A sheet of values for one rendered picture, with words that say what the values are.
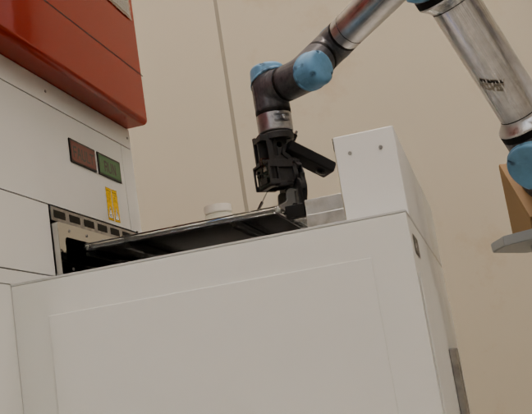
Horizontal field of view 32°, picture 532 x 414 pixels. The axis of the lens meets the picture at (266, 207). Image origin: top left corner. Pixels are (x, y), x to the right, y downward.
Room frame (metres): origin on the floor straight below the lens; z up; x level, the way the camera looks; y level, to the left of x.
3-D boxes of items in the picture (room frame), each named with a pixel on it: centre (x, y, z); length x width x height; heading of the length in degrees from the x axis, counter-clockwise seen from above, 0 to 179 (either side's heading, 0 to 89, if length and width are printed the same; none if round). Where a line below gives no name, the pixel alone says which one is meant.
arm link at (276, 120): (1.86, -0.05, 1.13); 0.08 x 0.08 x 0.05
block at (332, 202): (1.57, -0.11, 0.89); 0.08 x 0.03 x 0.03; 78
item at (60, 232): (1.80, 0.33, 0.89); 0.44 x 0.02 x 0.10; 168
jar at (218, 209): (2.25, 0.12, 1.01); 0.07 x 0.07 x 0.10
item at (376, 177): (1.62, -0.22, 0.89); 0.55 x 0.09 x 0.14; 168
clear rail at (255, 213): (1.59, 0.16, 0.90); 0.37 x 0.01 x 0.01; 78
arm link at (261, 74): (1.86, -0.05, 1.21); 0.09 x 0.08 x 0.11; 44
